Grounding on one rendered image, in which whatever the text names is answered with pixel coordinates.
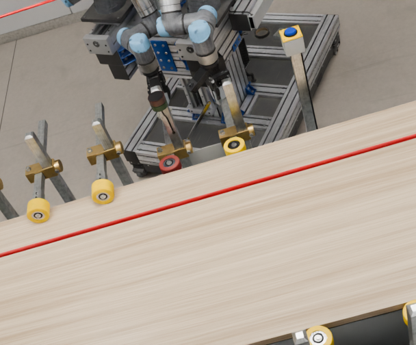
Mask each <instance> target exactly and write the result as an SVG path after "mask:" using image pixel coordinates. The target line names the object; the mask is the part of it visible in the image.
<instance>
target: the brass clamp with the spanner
mask: <svg viewBox="0 0 416 345"><path fill-rule="evenodd" d="M158 148H159V147H158ZM158 148H157V156H158V158H159V161H161V160H162V159H163V158H164V157H166V156H167V155H171V154H173V153H174V155H176V156H177V157H178V158H179V159H183V158H186V157H189V154H191V153H193V152H194V151H193V147H192V143H191V142H190V141H187V142H186V141H185V140H183V148H180V149H176V150H175V149H174V146H173V144H167V145H165V146H161V147H160V148H162V149H163V151H162V152H161V153H158Z"/></svg>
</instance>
